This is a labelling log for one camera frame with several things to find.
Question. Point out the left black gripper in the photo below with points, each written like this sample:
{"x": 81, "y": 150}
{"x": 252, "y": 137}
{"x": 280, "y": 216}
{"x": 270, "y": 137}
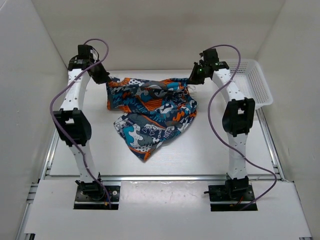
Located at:
{"x": 104, "y": 78}

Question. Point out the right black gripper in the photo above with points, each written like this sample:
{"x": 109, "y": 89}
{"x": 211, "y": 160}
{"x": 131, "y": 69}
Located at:
{"x": 194, "y": 79}

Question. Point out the aluminium side rail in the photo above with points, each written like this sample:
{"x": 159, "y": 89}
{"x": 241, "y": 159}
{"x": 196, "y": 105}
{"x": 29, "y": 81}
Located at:
{"x": 48, "y": 160}
{"x": 270, "y": 145}

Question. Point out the right aluminium side rail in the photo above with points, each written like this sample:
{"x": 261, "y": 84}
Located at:
{"x": 270, "y": 145}

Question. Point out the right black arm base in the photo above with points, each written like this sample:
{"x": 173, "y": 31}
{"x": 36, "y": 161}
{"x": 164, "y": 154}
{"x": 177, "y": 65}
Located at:
{"x": 225, "y": 196}

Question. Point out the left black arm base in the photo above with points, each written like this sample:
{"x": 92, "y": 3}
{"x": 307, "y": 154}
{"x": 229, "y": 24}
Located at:
{"x": 92, "y": 196}

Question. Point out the colourful patterned shorts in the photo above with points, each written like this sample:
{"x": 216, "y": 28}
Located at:
{"x": 154, "y": 112}

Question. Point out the white perforated plastic basket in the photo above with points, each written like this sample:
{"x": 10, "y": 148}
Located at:
{"x": 251, "y": 81}

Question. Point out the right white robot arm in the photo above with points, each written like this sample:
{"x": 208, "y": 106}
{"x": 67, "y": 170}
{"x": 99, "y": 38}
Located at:
{"x": 237, "y": 119}

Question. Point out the aluminium front rail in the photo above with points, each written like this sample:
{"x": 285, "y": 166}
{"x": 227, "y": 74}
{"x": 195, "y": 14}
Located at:
{"x": 162, "y": 178}

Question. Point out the left aluminium side rail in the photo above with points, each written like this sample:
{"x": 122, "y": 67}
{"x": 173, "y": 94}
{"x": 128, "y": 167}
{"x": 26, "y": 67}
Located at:
{"x": 48, "y": 160}

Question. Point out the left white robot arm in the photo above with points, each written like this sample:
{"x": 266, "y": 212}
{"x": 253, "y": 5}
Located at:
{"x": 71, "y": 123}

